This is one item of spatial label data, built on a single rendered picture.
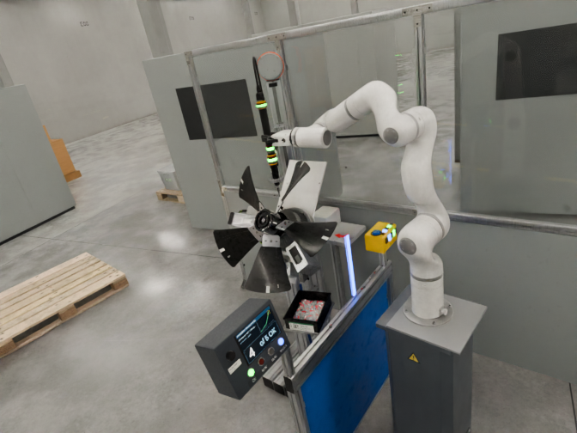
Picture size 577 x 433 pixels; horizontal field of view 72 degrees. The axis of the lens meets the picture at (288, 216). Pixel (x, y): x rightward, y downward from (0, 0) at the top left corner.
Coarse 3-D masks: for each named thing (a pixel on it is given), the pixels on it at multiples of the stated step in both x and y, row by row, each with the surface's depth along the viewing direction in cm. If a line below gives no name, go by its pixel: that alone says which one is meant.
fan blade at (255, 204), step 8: (248, 168) 214; (248, 176) 214; (240, 184) 223; (248, 184) 215; (240, 192) 226; (248, 192) 217; (256, 192) 208; (248, 200) 221; (256, 200) 209; (256, 208) 214
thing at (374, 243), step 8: (376, 224) 206; (384, 224) 204; (368, 232) 200; (384, 232) 197; (368, 240) 198; (376, 240) 195; (384, 240) 194; (392, 240) 202; (368, 248) 200; (376, 248) 197; (384, 248) 195
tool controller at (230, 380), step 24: (240, 312) 131; (264, 312) 130; (216, 336) 122; (240, 336) 122; (264, 336) 128; (216, 360) 117; (240, 360) 121; (264, 360) 128; (216, 384) 124; (240, 384) 120
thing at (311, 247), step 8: (296, 224) 196; (304, 224) 195; (312, 224) 193; (320, 224) 191; (328, 224) 190; (336, 224) 188; (288, 232) 191; (296, 232) 190; (304, 232) 189; (312, 232) 188; (320, 232) 186; (328, 232) 185; (296, 240) 186; (304, 240) 185; (312, 240) 184; (320, 240) 183; (304, 248) 182; (312, 248) 181; (320, 248) 180; (312, 256) 179
